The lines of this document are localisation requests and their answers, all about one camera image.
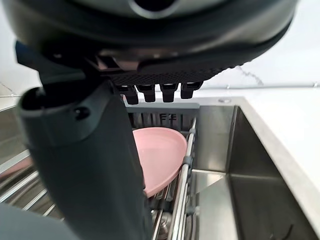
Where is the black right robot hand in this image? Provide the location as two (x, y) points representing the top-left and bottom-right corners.
(0, 0), (297, 240)

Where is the metal sink drying rack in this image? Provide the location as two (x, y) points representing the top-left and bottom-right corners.
(0, 117), (198, 240)

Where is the metal sink drain strainer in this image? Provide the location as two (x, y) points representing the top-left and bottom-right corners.
(159, 214), (176, 238)

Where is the stainless steel sink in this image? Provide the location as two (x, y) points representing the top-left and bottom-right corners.
(0, 96), (320, 240)

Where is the pink plate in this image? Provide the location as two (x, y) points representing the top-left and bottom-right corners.
(132, 126), (189, 199)

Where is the grey rounded object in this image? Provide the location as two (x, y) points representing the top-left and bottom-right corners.
(0, 202), (81, 240)

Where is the grey plastic rack basket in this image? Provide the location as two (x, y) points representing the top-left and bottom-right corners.
(119, 93), (201, 133)

